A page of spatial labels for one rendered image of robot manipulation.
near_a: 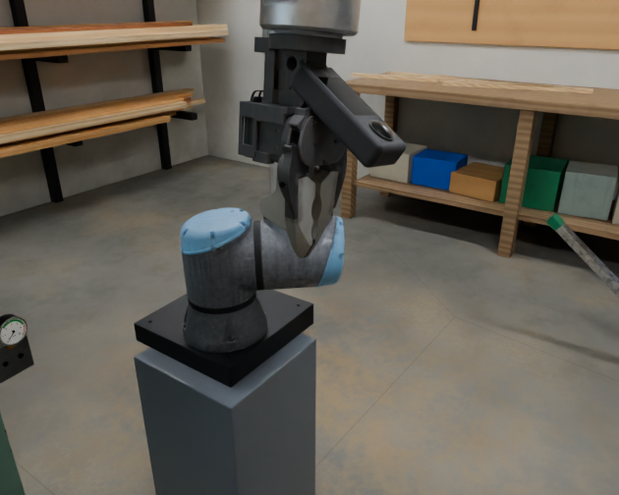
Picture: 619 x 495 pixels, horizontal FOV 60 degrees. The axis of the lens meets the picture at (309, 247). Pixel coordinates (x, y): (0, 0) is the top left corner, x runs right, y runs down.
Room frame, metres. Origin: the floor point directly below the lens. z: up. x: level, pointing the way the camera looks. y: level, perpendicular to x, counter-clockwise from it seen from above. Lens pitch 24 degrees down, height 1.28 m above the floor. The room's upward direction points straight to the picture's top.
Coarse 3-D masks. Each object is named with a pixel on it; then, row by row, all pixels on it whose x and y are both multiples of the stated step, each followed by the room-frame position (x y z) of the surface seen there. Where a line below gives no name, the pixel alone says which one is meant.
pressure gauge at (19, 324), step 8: (0, 320) 0.95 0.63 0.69; (8, 320) 0.95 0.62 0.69; (16, 320) 0.96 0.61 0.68; (24, 320) 0.97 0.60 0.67; (0, 328) 0.93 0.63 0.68; (8, 328) 0.94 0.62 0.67; (16, 328) 0.96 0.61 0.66; (24, 328) 0.97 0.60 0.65; (0, 336) 0.93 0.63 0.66; (8, 336) 0.94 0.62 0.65; (16, 336) 0.95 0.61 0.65; (24, 336) 0.96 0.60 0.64; (8, 344) 0.94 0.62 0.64; (16, 344) 0.95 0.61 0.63
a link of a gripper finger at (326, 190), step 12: (312, 180) 0.52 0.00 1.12; (324, 180) 0.51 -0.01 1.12; (336, 180) 0.53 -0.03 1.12; (324, 192) 0.51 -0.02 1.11; (312, 204) 0.51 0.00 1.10; (324, 204) 0.51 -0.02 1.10; (312, 216) 0.51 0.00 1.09; (324, 216) 0.51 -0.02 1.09; (312, 228) 0.51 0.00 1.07; (324, 228) 0.51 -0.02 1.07; (312, 240) 0.50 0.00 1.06
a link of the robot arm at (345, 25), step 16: (272, 0) 0.51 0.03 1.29; (288, 0) 0.50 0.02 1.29; (304, 0) 0.49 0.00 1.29; (320, 0) 0.49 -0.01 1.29; (336, 0) 0.50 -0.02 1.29; (352, 0) 0.51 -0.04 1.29; (272, 16) 0.50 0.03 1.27; (288, 16) 0.49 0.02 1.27; (304, 16) 0.49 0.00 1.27; (320, 16) 0.49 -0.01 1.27; (336, 16) 0.50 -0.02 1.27; (352, 16) 0.51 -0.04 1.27; (288, 32) 0.51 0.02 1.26; (304, 32) 0.50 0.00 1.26; (320, 32) 0.50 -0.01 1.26; (336, 32) 0.51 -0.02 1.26; (352, 32) 0.51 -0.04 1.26
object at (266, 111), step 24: (264, 48) 0.54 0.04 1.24; (288, 48) 0.50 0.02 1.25; (312, 48) 0.50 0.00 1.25; (336, 48) 0.51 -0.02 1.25; (264, 72) 0.54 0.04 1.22; (288, 72) 0.52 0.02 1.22; (264, 96) 0.54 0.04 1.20; (288, 96) 0.52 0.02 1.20; (240, 120) 0.53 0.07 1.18; (264, 120) 0.51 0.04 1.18; (288, 120) 0.50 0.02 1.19; (312, 120) 0.49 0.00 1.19; (240, 144) 0.53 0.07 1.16; (264, 144) 0.51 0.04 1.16; (312, 144) 0.49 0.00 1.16; (336, 144) 0.52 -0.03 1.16; (312, 168) 0.50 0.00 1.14
